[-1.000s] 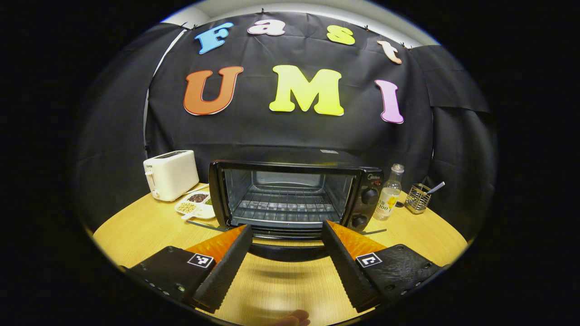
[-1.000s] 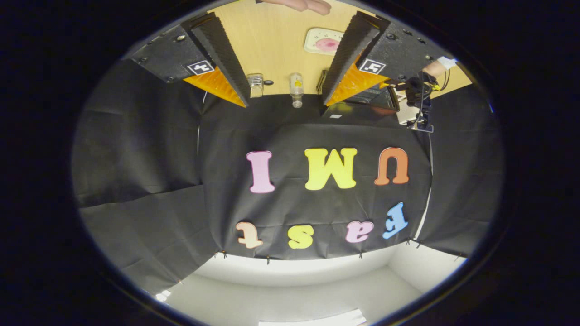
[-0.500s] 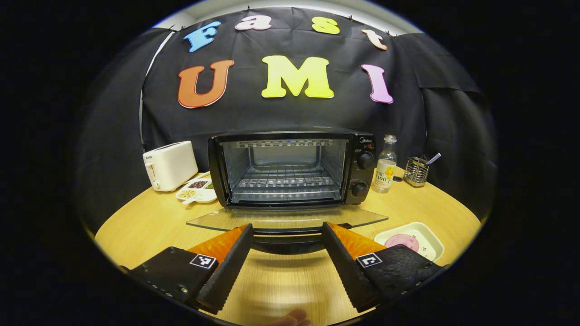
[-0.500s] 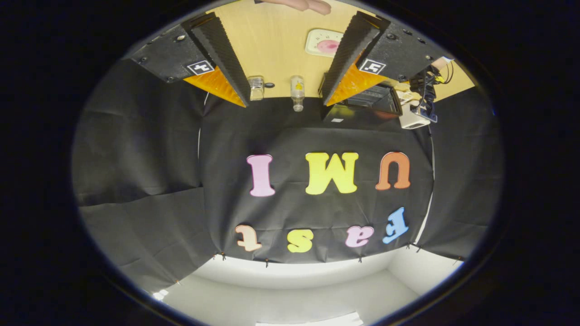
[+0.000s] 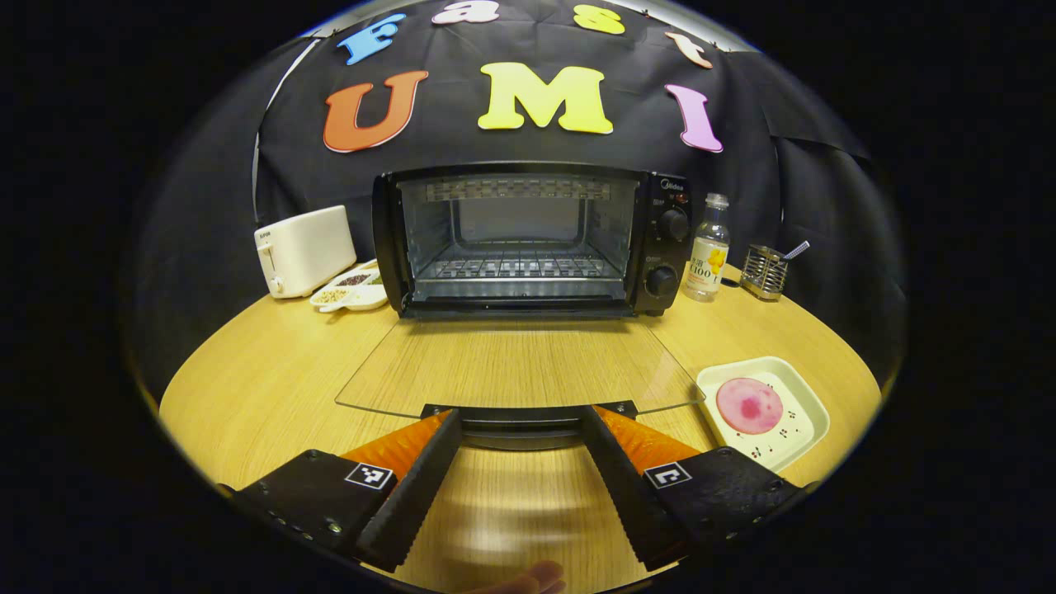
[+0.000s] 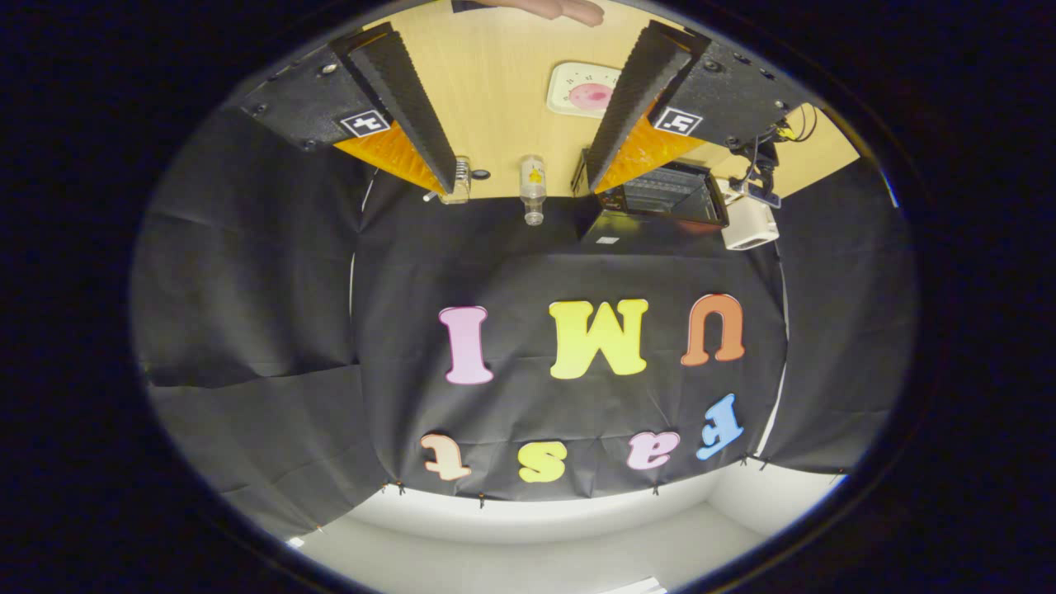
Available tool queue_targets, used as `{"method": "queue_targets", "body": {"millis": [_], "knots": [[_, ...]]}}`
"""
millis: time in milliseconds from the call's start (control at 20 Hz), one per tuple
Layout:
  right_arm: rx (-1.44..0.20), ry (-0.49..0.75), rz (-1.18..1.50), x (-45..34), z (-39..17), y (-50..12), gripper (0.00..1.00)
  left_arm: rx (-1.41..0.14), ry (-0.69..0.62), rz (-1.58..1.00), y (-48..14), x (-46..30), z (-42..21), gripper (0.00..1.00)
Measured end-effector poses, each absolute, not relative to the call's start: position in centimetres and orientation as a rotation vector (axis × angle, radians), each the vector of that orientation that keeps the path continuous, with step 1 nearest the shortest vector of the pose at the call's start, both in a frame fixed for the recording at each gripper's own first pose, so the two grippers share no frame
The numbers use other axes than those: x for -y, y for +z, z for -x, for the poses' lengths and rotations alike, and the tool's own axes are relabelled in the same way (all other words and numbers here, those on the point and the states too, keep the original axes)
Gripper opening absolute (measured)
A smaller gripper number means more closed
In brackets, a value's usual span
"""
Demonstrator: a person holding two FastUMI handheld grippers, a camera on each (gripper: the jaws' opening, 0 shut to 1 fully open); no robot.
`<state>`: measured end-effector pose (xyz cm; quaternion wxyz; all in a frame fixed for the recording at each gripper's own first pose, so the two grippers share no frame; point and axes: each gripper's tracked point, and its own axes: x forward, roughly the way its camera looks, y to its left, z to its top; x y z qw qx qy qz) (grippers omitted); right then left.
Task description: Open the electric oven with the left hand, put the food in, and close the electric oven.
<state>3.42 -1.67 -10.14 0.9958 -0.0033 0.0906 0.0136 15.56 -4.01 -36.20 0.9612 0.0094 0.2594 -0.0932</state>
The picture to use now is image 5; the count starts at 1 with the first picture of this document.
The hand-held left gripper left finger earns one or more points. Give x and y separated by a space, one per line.
412 495

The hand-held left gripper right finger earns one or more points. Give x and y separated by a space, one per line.
627 487

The pink round food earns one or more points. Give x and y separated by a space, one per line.
749 406

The white square plate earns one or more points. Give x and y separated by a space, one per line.
796 445

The black electric oven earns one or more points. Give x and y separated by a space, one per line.
660 239

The white divided snack dish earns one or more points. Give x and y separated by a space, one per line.
355 293

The clear bottle yellow label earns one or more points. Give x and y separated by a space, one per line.
708 264

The white toaster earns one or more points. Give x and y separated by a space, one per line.
309 247

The black backdrop cloth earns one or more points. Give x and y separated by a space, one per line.
206 206

